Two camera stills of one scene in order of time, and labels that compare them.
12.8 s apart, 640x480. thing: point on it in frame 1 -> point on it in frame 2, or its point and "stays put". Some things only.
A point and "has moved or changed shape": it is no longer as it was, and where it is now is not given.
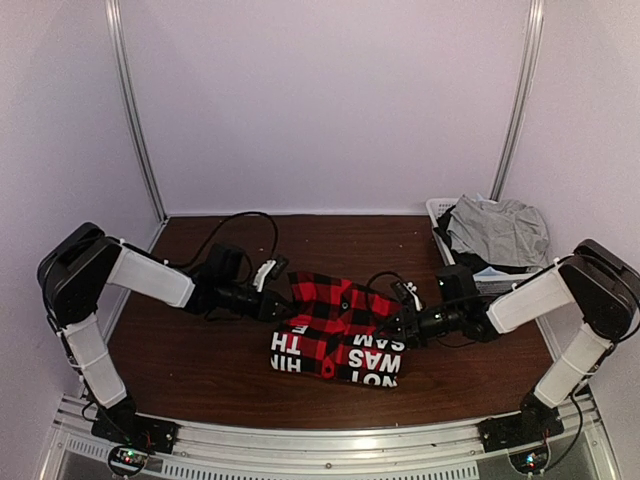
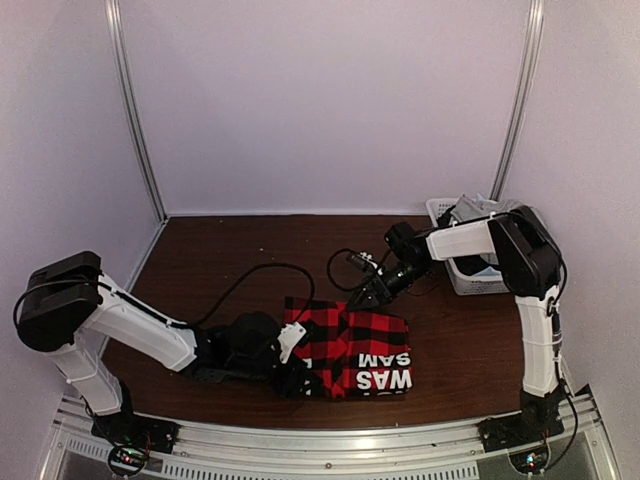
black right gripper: x=410 y=331 -> x=376 y=289
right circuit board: x=530 y=461 stays put
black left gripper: x=266 y=307 -> x=294 y=376
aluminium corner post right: x=528 y=64 stays put
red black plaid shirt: x=332 y=333 has moved or changed shape
